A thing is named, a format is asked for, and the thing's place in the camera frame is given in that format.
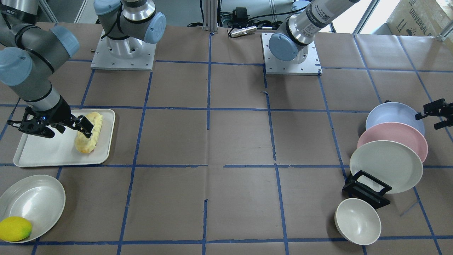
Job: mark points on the silver metal connector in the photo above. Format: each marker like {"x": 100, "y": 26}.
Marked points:
{"x": 235, "y": 33}

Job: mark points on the yellow lemon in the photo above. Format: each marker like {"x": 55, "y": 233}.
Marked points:
{"x": 15, "y": 229}

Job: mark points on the pink plate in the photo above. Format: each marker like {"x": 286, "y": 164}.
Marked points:
{"x": 397, "y": 132}

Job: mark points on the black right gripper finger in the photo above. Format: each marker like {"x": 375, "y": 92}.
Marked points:
{"x": 83, "y": 125}

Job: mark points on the beige plate in rack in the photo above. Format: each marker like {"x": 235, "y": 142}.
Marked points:
{"x": 391, "y": 162}

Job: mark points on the beige shallow plate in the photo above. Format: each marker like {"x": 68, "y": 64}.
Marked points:
{"x": 40, "y": 199}

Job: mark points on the light blue plate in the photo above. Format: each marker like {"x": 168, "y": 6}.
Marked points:
{"x": 394, "y": 112}

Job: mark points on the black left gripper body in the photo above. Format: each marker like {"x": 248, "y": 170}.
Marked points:
{"x": 436, "y": 110}

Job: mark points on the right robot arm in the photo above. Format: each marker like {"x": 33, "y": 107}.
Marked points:
{"x": 31, "y": 55}

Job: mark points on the aluminium frame post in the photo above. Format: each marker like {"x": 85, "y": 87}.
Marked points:
{"x": 210, "y": 15}

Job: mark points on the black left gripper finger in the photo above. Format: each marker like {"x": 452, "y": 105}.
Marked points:
{"x": 443, "y": 124}
{"x": 435, "y": 108}

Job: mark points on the beige bowl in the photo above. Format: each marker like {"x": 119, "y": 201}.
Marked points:
{"x": 357, "y": 221}

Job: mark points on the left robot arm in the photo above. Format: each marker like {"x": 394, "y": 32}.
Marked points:
{"x": 299, "y": 29}

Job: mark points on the black plate rack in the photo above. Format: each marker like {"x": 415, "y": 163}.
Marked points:
{"x": 366, "y": 193}

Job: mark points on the black power adapter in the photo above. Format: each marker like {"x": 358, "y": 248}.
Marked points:
{"x": 240, "y": 14}

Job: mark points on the cardboard box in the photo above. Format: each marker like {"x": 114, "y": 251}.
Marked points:
{"x": 420, "y": 17}

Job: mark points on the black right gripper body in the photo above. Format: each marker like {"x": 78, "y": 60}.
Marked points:
{"x": 62, "y": 109}

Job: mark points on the white rectangular tray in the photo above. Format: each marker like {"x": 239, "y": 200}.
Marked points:
{"x": 60, "y": 150}

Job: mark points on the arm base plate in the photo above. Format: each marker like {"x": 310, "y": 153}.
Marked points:
{"x": 127, "y": 54}
{"x": 306, "y": 62}

